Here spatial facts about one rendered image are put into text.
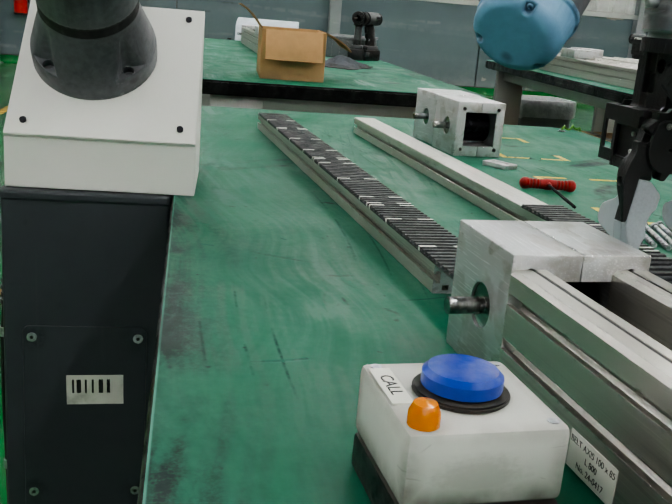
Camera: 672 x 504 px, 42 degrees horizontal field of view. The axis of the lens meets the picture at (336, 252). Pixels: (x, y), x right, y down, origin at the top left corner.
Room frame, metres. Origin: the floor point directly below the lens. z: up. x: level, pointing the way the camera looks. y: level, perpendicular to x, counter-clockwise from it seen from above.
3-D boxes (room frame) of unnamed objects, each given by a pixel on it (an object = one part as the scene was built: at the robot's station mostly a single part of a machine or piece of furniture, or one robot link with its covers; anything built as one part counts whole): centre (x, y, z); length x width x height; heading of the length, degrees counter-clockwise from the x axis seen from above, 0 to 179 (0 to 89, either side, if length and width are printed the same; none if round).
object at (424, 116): (1.69, -0.18, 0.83); 0.11 x 0.10 x 0.10; 107
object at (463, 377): (0.39, -0.07, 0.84); 0.04 x 0.04 x 0.02
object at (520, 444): (0.39, -0.07, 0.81); 0.10 x 0.08 x 0.06; 105
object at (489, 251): (0.58, -0.14, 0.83); 0.12 x 0.09 x 0.10; 105
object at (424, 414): (0.35, -0.05, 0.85); 0.02 x 0.02 x 0.01
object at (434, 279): (1.20, 0.02, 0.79); 0.96 x 0.04 x 0.03; 15
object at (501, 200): (1.25, -0.16, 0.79); 0.96 x 0.04 x 0.03; 15
